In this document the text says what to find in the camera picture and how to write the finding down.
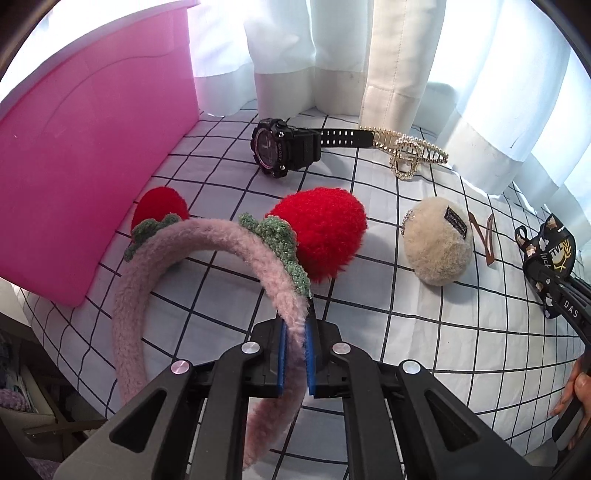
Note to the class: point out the brown snap hair clip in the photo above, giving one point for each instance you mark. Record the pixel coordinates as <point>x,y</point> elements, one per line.
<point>489,244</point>

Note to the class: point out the black printed fabric hair bow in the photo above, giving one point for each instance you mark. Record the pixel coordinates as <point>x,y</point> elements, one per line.
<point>556,244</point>

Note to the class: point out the person's right hand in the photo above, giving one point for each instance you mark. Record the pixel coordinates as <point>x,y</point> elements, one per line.
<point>580,385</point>

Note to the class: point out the purple knitted cloth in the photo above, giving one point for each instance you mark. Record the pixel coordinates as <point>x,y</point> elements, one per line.
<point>14,400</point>

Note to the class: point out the white curtain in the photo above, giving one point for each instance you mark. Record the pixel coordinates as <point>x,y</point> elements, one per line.
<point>369,55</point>

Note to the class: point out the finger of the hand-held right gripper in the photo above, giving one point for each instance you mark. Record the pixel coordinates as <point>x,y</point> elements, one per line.
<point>571,308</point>

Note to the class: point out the white black checked tablecloth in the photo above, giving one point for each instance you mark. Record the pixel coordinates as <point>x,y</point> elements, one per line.
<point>415,332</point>

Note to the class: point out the beige cabinet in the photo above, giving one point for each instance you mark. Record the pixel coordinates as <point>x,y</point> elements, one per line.
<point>41,415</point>

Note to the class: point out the beige fluffy pompom hair clip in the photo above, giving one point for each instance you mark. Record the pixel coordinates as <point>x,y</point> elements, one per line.
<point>438,251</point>

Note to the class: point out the black digital wrist watch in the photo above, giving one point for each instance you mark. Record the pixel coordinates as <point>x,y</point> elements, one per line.
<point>272,145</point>

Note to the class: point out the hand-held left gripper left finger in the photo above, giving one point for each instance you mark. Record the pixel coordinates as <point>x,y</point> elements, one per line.
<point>280,364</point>

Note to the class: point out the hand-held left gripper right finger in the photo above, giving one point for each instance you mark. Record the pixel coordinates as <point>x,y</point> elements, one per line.
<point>311,364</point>

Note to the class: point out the pink fuzzy strawberry headband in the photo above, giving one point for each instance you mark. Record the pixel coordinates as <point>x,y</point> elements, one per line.
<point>138,295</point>

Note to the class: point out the gold pearl hair claw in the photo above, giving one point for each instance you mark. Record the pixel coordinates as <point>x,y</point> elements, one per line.
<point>407,154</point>

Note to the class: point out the pink plastic storage box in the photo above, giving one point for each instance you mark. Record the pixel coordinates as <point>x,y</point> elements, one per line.
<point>92,161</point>

